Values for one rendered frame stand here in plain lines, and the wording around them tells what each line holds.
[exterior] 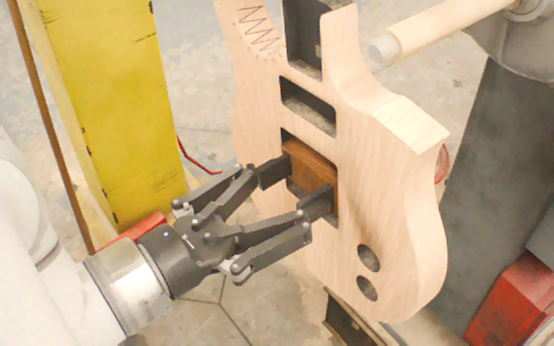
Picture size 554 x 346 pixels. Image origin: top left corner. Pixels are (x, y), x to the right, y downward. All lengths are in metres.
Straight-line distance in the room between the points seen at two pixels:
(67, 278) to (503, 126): 0.73
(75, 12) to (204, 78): 1.20
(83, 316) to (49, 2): 0.90
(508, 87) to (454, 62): 1.73
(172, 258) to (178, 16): 2.39
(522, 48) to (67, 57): 1.04
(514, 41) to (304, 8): 0.27
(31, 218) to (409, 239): 0.35
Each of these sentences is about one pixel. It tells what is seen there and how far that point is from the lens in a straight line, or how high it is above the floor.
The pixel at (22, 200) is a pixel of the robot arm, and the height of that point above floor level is 1.22.
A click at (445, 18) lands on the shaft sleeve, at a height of 1.26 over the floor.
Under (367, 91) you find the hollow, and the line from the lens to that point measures 0.53.
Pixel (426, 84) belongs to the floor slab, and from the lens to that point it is 2.48.
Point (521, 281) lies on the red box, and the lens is 1.16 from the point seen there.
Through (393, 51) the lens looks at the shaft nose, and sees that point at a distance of 0.49.
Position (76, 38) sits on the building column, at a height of 0.81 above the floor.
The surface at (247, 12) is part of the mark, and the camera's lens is 0.65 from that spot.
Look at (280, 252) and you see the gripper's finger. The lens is 0.57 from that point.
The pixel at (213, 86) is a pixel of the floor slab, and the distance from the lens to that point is 2.40.
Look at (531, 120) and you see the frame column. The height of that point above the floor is 0.96.
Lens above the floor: 1.54
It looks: 49 degrees down
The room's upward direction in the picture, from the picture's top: straight up
